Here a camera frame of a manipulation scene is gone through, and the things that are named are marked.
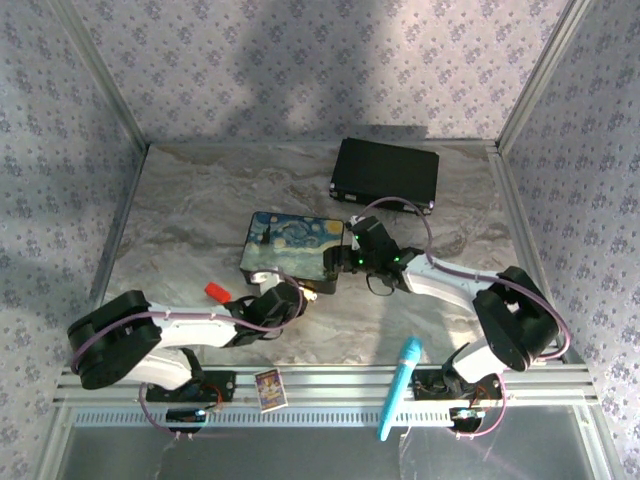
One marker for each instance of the starry night painted box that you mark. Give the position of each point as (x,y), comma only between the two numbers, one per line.
(285,247)

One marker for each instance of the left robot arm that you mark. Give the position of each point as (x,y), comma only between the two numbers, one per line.
(140,345)

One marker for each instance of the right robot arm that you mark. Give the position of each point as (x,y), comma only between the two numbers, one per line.
(510,320)

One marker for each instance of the red plastic block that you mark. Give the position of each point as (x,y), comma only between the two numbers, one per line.
(219,292)

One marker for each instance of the small picture card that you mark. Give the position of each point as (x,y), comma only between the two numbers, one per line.
(270,391)

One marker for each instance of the black ribbed hard case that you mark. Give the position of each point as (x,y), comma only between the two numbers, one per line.
(385,172)

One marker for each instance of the slotted metal strip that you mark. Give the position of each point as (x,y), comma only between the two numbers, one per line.
(325,417)

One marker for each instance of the turquoise pen-shaped tool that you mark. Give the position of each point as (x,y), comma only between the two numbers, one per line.
(400,385)

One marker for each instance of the left small circuit board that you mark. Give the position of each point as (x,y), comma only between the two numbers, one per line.
(186,416)

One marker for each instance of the small circuit board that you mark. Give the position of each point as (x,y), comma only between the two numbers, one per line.
(186,416)
(467,415)

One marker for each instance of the right small circuit board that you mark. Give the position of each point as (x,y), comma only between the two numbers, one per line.
(467,415)

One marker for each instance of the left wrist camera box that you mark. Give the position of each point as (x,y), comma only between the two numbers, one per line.
(265,278)

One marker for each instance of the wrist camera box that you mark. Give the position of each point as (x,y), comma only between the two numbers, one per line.
(369,232)
(265,278)

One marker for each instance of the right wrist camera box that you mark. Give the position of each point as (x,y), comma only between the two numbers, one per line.
(369,232)

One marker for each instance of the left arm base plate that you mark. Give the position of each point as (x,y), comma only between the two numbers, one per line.
(225,385)

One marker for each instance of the aluminium frame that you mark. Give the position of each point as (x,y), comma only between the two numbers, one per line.
(350,380)

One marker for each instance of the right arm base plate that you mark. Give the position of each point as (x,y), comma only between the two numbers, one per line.
(425,387)

